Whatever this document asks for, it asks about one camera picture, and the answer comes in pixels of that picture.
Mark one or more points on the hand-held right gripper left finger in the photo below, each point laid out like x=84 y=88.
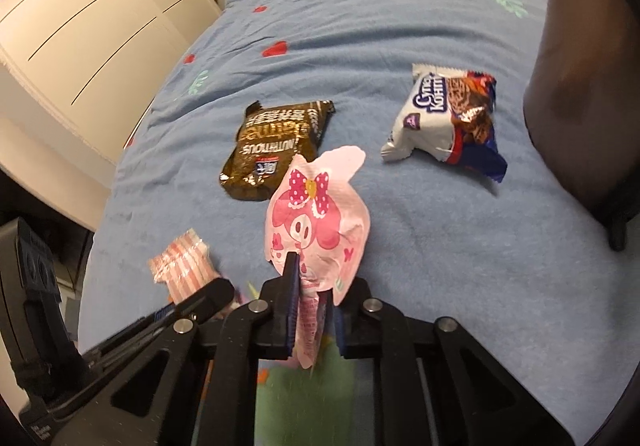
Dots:
x=289 y=311

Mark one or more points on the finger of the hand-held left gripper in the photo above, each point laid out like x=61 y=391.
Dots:
x=215 y=293

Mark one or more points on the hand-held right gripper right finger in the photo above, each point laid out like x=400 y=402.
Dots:
x=341 y=333

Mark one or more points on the pink striped snack packet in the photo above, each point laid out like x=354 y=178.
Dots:
x=182 y=261

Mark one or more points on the pink cartoon snack packet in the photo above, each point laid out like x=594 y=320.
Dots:
x=310 y=221

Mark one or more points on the brown snack packet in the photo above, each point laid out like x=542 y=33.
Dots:
x=270 y=146

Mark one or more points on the white and blue snack packet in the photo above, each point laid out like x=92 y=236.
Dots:
x=435 y=116

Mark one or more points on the blue printed blanket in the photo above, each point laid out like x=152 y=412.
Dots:
x=350 y=26

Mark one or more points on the white wardrobe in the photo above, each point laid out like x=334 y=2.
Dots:
x=100 y=1

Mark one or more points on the black electric kettle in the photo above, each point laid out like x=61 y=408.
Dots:
x=575 y=101

